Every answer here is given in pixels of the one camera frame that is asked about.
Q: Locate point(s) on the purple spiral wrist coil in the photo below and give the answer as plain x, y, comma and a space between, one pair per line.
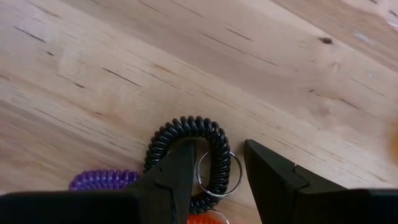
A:
102, 180

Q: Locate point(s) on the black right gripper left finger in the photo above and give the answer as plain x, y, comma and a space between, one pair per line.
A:
93, 208

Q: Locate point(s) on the black spiral wrist coil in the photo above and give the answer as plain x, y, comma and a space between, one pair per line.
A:
186, 123

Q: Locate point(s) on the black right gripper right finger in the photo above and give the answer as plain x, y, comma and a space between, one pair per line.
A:
311, 205

